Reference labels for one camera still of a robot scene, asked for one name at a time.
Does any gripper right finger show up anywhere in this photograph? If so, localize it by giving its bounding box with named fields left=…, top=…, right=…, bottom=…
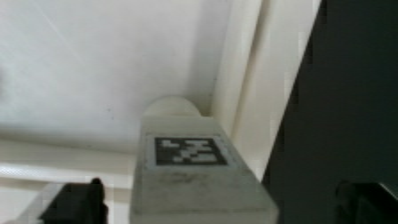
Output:
left=334, top=181, right=398, bottom=224

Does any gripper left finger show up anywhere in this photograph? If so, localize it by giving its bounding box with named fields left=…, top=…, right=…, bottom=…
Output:
left=39, top=178, right=109, bottom=224

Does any white square tabletop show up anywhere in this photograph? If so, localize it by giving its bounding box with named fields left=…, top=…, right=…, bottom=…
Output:
left=0, top=0, right=322, bottom=224

